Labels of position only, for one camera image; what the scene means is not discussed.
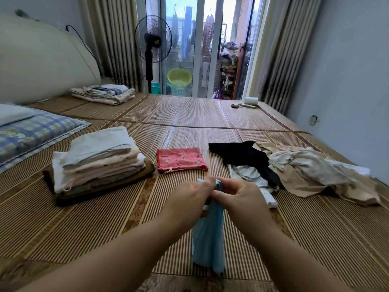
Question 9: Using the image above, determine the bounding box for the red patterned garment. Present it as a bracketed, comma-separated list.
[156, 147, 209, 174]

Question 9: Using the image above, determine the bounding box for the person's left forearm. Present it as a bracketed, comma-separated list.
[18, 213, 183, 292]

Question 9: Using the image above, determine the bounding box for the cluttered balcony shelf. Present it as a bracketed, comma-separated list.
[216, 39, 242, 100]

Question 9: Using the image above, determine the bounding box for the bamboo bed mat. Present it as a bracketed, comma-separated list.
[0, 93, 389, 292]

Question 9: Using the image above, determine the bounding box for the black red garment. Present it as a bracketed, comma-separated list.
[208, 141, 284, 190]

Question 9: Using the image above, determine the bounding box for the light blue garment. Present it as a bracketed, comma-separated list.
[191, 178, 227, 275]

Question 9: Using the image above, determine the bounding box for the beige patterned curtain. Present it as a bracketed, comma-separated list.
[258, 0, 323, 116]
[85, 0, 144, 92]

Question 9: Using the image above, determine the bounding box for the black standing fan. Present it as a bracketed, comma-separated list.
[135, 15, 173, 95]

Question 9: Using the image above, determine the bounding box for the tan beige garment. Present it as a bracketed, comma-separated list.
[254, 142, 381, 207]

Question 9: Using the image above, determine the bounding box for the person's left hand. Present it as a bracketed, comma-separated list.
[161, 176, 217, 232]

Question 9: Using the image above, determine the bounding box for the sliding glass balcony door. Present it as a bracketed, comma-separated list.
[149, 0, 263, 100]

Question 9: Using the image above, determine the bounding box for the blue plaid pillow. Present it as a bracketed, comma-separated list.
[0, 112, 92, 174]

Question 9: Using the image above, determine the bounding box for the person's right hand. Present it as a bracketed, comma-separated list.
[209, 176, 278, 244]

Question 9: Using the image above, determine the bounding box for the small floral white garment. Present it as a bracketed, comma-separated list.
[328, 158, 372, 178]

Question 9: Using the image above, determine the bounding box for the folded striped blanket stack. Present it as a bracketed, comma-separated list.
[69, 84, 137, 106]

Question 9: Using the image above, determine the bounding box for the black cable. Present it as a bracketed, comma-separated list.
[66, 24, 108, 80]

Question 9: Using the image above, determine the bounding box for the person's right forearm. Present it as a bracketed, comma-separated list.
[249, 222, 355, 292]

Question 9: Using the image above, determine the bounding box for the cream padded headboard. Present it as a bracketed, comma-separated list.
[0, 12, 105, 106]

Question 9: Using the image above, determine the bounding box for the yellow green basin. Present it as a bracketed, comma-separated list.
[167, 68, 193, 89]

